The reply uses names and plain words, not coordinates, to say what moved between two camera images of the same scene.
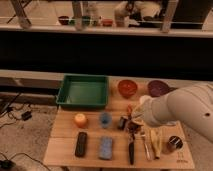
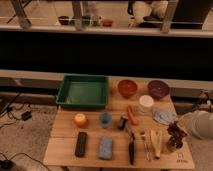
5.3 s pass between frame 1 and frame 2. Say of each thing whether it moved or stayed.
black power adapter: stayed
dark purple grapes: moved
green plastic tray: stayed
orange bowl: stayed
